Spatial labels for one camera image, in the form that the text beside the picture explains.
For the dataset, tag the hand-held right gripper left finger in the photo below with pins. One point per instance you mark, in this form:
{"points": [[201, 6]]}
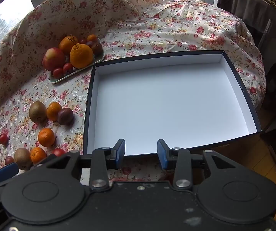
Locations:
{"points": [[120, 150]]}

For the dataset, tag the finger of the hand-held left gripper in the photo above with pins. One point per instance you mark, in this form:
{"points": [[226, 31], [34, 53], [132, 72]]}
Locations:
{"points": [[4, 172]]}

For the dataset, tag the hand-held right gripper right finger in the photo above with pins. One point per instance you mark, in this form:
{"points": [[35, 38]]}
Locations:
{"points": [[162, 154]]}

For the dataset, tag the dark purple plum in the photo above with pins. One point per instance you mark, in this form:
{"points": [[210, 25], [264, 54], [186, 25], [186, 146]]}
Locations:
{"points": [[65, 116], [9, 160], [89, 43], [97, 48]]}

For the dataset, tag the brown kiwi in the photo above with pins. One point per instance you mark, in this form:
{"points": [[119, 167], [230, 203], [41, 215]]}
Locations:
{"points": [[22, 158], [37, 112]]}

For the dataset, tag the red cherry tomato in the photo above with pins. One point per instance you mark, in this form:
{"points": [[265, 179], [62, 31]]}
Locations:
{"points": [[58, 152], [58, 73], [68, 68], [3, 139]]}

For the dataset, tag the black cardboard box white inside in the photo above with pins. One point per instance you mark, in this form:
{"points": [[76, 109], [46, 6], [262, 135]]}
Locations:
{"points": [[164, 101]]}

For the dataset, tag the small tangerine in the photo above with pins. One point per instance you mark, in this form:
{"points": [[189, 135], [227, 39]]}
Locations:
{"points": [[92, 38], [46, 137], [54, 111], [38, 155]]}

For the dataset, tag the pale green plate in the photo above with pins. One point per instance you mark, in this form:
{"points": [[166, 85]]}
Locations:
{"points": [[100, 56]]}

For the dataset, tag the large knobby orange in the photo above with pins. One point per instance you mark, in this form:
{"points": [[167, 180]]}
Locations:
{"points": [[81, 57]]}

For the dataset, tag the red apple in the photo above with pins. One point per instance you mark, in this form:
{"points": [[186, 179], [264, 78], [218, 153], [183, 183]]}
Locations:
{"points": [[53, 59]]}

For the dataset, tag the small dark red plum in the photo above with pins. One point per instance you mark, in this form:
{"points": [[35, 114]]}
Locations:
{"points": [[83, 41]]}

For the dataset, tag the large round orange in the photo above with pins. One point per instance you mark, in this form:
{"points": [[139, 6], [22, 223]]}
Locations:
{"points": [[66, 43]]}

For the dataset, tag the floral tablecloth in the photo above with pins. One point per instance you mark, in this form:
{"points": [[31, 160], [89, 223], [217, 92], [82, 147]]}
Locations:
{"points": [[152, 28]]}

